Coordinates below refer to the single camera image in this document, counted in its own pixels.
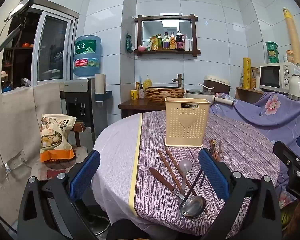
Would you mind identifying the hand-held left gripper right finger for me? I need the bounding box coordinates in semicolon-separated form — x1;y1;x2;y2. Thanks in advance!
198;148;282;240

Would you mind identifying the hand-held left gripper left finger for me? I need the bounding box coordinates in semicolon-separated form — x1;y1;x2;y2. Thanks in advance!
17;149;113;240

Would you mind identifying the clear plastic spoon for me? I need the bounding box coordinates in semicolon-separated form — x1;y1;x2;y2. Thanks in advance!
176;159;193;220

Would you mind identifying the metal spoon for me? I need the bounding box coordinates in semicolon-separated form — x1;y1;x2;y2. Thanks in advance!
179;195;208;219

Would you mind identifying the wooden handled knife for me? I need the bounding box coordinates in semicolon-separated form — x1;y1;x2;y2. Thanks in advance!
149;167;186;201

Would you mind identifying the beige plastic utensil basket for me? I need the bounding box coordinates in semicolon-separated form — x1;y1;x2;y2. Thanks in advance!
164;97;212;147

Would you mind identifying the pale lilac tablecloth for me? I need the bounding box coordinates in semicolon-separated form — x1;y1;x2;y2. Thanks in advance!
91;112;143;230

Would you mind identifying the purple floral cloth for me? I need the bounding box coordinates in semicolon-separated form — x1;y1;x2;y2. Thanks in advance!
210;91;300;209

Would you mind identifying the purple striped tablecloth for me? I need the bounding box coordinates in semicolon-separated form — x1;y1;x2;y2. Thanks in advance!
128;109;281;236

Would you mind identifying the printed snack bag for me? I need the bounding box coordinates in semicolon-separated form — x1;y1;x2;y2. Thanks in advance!
39;114;77;163

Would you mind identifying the wooden stool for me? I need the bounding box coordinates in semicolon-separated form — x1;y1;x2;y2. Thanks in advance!
70;121;87;147

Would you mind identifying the round metal table base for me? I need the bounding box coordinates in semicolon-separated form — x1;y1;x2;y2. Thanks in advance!
72;200;111;236

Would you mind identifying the white kettle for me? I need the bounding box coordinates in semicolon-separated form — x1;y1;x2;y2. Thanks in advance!
288;67;300;103

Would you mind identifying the white microwave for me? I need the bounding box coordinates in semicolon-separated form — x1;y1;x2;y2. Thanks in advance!
259;63;300;96

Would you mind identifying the wooden side cabinet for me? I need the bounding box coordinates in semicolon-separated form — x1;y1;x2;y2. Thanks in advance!
235;87;266;103

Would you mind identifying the grey water dispenser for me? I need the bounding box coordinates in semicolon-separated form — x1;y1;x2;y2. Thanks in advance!
60;78;108;137

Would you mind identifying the dark teal cup holder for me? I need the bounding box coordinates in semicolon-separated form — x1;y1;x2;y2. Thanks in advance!
94;90;113;103

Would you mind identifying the dark wooden counter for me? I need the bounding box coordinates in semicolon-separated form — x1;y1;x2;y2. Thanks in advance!
118;98;166;118

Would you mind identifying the white pot with lid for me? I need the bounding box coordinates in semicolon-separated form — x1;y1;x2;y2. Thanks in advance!
185;88;235;106

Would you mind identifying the glass jar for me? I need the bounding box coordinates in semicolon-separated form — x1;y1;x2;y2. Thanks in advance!
250;67;259;89

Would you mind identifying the beige cover panel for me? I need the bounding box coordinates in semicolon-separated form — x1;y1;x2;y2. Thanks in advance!
0;81;65;180

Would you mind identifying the white paper cup stack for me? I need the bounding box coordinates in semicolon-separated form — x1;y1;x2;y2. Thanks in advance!
94;73;107;95

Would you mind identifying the yellow printed roll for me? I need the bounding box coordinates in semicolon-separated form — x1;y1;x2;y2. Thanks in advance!
243;57;252;89

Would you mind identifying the brown and white rice cooker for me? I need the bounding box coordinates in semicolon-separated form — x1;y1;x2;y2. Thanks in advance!
199;75;231;97

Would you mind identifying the woven wash basin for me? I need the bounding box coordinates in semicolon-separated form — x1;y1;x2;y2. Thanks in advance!
145;86;185;103

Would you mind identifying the bronze faucet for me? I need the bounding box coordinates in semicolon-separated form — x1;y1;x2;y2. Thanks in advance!
172;73;183;89

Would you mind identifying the yellow soap pump bottle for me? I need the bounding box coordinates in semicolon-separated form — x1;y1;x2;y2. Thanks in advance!
143;74;153;91

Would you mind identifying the tall yellow cup stack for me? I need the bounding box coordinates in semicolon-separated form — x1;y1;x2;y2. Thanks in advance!
282;8;300;66

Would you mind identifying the blue water jug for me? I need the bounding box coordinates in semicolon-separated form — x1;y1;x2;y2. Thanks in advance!
73;35;102;79

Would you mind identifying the sliding window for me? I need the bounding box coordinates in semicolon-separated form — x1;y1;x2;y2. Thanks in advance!
31;5;79;82

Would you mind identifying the row of condiment bottles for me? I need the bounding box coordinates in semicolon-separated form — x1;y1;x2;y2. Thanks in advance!
147;31;193;51

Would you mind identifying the wooden framed mirror shelf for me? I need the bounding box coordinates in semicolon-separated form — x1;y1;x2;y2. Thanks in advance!
134;14;201;56

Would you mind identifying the phone on tripod stand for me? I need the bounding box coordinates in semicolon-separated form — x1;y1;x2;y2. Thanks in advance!
0;0;42;64

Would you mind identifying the green wall packet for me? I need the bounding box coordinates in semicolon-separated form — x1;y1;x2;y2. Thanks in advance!
125;33;134;53

